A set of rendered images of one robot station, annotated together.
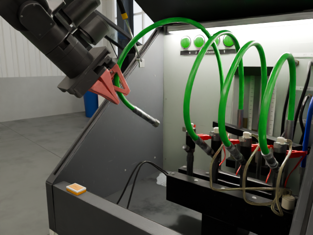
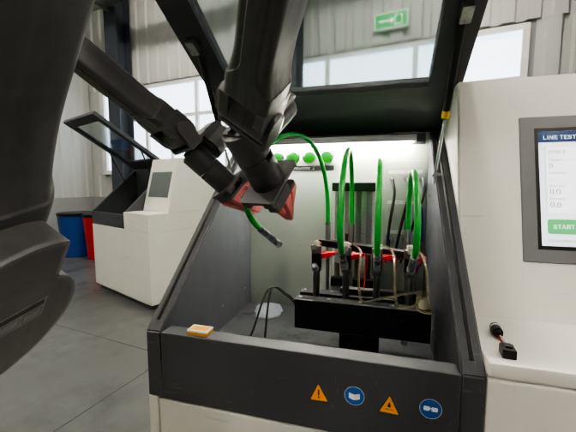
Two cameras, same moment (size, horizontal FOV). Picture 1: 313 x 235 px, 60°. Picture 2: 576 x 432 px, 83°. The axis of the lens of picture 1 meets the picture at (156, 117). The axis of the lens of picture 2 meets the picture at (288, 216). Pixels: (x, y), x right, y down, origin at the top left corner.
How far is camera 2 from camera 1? 0.32 m
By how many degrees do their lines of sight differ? 23
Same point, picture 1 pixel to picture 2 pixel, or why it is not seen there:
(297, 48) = (393, 166)
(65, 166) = (172, 307)
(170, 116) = (260, 238)
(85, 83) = (283, 196)
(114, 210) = (266, 342)
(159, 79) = not seen: hidden behind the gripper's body
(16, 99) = not seen: outside the picture
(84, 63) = (280, 177)
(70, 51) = (273, 164)
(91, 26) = (218, 137)
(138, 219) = (299, 345)
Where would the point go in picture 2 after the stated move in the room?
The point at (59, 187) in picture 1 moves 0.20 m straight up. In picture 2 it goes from (174, 333) to (171, 246)
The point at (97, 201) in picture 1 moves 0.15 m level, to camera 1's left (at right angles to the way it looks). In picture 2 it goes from (237, 339) to (164, 352)
